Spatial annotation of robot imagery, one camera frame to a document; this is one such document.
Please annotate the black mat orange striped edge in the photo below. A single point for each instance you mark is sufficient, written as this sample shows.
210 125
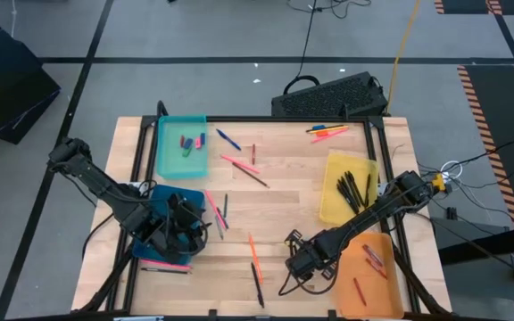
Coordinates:
471 5
493 134

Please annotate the brown pencil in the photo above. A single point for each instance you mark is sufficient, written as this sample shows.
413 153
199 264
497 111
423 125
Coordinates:
250 175

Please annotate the pink eraser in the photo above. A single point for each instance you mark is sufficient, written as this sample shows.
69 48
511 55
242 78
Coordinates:
198 142

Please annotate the blue plastic bin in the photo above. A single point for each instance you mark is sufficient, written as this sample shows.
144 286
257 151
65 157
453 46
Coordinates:
156 192

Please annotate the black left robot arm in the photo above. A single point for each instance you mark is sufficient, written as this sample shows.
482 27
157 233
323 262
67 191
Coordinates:
101 187

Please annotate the yellow plastic bin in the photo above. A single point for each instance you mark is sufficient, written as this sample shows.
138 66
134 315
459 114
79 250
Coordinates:
333 209

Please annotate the pink pencil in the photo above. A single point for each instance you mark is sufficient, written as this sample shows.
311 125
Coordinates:
168 265
330 135
239 163
216 209

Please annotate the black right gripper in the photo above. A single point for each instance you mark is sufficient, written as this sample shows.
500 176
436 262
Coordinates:
310 258

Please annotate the blue ballpoint pen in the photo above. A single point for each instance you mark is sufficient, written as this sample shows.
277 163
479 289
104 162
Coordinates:
228 139

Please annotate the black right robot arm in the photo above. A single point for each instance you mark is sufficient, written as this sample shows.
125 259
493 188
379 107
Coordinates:
373 214

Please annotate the green eraser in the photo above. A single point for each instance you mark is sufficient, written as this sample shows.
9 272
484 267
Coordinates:
187 152

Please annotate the yellow plug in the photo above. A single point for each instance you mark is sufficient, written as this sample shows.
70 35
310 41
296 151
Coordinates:
439 182

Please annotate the black beam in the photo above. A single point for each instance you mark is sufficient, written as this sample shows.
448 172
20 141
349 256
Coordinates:
484 243

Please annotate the teal plastic bin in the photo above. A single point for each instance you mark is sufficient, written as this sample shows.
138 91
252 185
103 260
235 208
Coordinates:
172 165

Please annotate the yellow pencil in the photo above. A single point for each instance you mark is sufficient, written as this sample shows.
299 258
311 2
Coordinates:
335 129

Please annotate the orange plastic bin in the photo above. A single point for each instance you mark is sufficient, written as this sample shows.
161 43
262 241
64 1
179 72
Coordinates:
373 303

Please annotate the red eraser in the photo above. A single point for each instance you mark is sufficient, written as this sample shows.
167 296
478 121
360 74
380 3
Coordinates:
182 141

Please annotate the black computer case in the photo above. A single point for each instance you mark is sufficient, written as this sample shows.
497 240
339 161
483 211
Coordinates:
328 96

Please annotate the large black box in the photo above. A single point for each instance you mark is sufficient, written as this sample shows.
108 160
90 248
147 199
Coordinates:
7 84

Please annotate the dark green crayon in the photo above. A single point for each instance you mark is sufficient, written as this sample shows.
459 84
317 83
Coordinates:
222 219
225 205

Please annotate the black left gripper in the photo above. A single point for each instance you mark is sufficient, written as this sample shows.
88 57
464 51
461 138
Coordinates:
181 232

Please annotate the orange eraser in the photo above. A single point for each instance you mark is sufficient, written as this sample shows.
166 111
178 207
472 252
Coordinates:
322 133

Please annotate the blue eraser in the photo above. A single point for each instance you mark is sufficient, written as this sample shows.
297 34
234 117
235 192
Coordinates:
188 143
202 138

